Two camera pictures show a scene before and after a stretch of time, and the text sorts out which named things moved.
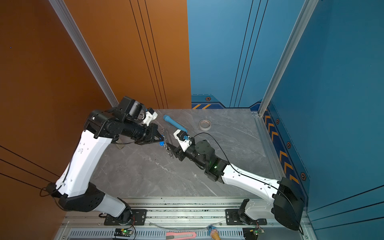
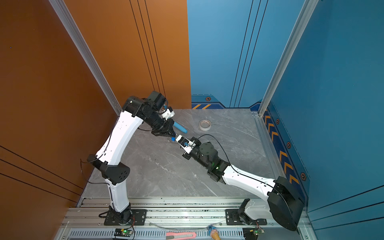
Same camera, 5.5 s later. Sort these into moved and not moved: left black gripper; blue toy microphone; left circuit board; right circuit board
Moved: left black gripper
Not moved: blue toy microphone; right circuit board; left circuit board
